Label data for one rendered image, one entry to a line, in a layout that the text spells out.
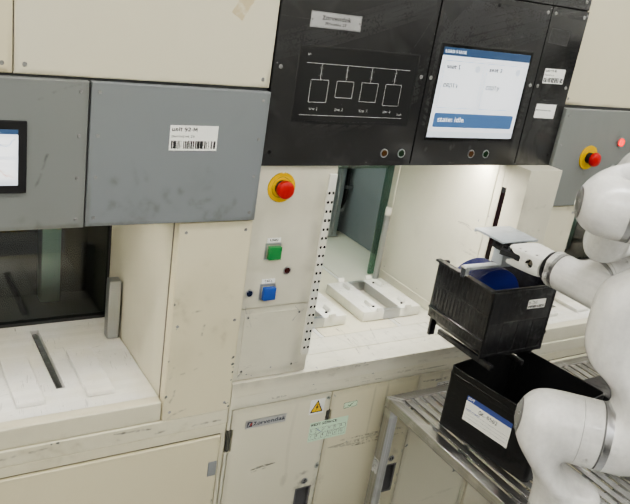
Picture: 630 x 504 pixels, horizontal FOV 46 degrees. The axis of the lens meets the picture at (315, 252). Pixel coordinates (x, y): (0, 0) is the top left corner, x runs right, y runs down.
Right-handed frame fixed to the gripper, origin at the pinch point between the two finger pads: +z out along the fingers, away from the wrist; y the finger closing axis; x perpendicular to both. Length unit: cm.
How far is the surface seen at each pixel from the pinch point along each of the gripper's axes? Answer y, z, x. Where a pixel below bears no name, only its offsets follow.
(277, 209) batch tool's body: -56, 15, 5
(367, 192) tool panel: 24, 91, -18
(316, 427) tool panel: -35, 15, -56
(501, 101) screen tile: 2.5, 15.1, 31.4
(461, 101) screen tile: -10.5, 15.0, 30.8
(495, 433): -7.2, -18.4, -41.6
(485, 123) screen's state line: -1.1, 15.1, 25.8
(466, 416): -8.5, -9.6, -42.2
